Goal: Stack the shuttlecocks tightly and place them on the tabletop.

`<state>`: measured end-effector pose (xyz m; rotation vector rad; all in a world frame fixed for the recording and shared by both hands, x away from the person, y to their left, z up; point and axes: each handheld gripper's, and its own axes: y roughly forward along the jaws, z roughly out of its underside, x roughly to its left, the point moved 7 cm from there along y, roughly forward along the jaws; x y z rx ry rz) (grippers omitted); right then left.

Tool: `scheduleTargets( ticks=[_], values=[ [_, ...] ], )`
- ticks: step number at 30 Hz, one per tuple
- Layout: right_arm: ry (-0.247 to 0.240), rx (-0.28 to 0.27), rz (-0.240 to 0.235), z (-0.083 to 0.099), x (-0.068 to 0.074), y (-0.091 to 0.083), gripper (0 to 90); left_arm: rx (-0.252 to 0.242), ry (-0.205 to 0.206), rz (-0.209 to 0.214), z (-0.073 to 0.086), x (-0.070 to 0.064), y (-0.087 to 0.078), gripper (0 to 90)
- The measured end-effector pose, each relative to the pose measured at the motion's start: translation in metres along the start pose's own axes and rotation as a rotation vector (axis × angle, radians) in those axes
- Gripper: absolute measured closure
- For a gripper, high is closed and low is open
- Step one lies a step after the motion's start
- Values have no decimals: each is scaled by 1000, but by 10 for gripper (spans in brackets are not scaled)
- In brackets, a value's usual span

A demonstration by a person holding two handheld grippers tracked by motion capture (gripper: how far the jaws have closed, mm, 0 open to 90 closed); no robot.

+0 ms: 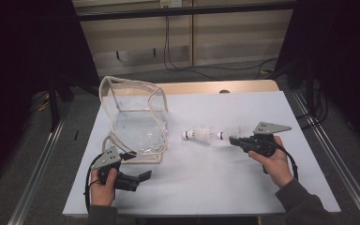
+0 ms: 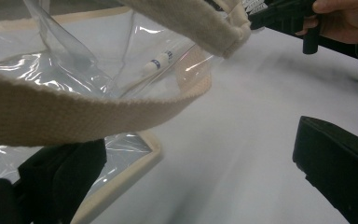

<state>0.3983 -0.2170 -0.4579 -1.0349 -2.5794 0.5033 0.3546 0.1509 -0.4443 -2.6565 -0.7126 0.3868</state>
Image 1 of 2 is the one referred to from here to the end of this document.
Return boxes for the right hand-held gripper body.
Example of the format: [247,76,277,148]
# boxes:
[243,121,293,158]

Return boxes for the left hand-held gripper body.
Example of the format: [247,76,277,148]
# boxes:
[89,145,142,192]

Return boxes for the white shuttlecock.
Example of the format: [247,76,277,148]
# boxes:
[182,127,205,143]
[216,126,242,142]
[200,126,214,145]

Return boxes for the clear plastic bag beige trim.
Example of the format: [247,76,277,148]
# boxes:
[98,75,171,165]

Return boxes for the person's right hand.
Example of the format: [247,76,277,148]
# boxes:
[247,135,294,189]

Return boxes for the person's left hand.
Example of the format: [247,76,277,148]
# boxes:
[89,168,118,207]

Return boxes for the white table mat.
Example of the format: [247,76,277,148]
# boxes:
[62,91,341,218]

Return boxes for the black metal stand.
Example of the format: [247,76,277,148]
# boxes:
[287,59,317,107]
[48,74,76,132]

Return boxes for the dark curtain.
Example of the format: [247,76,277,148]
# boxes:
[275,0,360,154]
[0,0,101,191]

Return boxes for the left hand-held gripper black cable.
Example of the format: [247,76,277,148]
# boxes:
[83,153,104,214]

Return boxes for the hand-held gripper black cable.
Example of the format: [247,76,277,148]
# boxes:
[83,153,104,214]
[273,145,299,182]

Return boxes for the right hand-held gripper black cable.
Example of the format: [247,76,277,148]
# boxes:
[273,145,299,182]

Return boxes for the bundle of black cables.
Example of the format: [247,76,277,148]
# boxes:
[296,81,328,130]

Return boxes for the metal floor rail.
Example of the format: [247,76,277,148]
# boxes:
[7,109,71,225]
[292,90,360,225]

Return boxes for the black floor cable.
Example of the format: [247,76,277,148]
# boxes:
[166,16,278,71]
[163,16,219,82]

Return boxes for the yellow floor cable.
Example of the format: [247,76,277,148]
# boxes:
[31,90,52,113]

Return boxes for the white wall socket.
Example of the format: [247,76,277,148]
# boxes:
[159,0,183,8]

